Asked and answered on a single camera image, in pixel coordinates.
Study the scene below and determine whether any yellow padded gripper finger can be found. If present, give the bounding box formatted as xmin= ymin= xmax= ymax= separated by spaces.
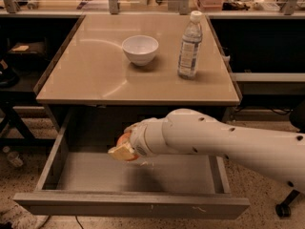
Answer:
xmin=108 ymin=141 xmax=136 ymax=161

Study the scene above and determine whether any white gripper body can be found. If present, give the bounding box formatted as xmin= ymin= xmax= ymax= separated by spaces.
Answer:
xmin=124 ymin=118 xmax=159 ymax=157

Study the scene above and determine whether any orange fruit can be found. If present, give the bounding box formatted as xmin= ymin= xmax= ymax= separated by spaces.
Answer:
xmin=116 ymin=132 xmax=138 ymax=161

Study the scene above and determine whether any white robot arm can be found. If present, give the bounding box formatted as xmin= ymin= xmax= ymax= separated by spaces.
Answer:
xmin=108 ymin=109 xmax=305 ymax=193

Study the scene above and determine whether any open grey top drawer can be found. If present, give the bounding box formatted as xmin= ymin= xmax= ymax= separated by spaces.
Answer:
xmin=14 ymin=107 xmax=250 ymax=219

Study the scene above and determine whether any grey cabinet with glossy top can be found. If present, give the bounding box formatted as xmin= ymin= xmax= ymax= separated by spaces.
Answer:
xmin=37 ymin=14 xmax=241 ymax=139

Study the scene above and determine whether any white bowl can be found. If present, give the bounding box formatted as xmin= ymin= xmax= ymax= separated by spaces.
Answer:
xmin=122 ymin=35 xmax=159 ymax=66

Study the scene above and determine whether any clear plastic water bottle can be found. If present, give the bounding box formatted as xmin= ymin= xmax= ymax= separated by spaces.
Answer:
xmin=177 ymin=10 xmax=203 ymax=79

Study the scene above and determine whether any small bottle on floor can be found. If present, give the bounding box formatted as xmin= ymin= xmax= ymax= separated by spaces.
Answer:
xmin=2 ymin=146 xmax=24 ymax=168

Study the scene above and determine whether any black side table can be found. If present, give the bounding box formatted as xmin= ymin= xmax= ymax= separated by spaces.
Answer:
xmin=0 ymin=37 xmax=54 ymax=146

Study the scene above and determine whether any black office chair base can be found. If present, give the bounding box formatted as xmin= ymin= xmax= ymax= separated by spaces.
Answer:
xmin=275 ymin=190 xmax=299 ymax=218

